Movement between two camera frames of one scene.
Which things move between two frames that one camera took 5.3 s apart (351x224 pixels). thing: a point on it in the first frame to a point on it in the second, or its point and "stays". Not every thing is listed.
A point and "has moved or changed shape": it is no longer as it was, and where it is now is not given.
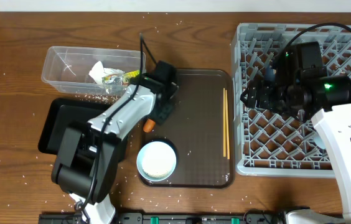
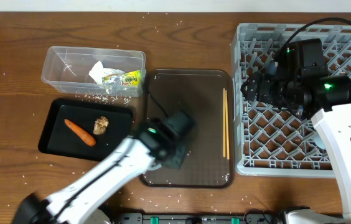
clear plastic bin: [92, 71] stays
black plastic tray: [62, 114] stays
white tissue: [99, 72] stays
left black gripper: [165, 109] to [179, 154]
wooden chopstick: [223, 121] stays
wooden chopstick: [227, 123] stays
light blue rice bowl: [156, 160] has moved or changed shape
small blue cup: [319, 141] stays
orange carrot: [149, 126] has moved or changed shape
